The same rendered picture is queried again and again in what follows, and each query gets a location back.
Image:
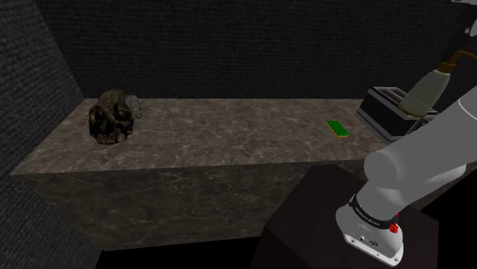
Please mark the dark brown skull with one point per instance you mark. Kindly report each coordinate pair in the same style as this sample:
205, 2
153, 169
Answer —
111, 117

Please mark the dark robot stand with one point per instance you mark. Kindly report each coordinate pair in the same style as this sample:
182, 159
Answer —
309, 223

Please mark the black toaster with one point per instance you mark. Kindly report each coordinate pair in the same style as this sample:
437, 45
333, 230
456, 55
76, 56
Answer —
384, 115

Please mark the green sponge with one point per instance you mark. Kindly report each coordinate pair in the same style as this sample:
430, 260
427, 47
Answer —
337, 129

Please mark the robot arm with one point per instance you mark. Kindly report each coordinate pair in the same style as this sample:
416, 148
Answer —
417, 164

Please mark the pale bottle with brown nozzle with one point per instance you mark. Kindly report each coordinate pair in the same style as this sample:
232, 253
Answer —
425, 93

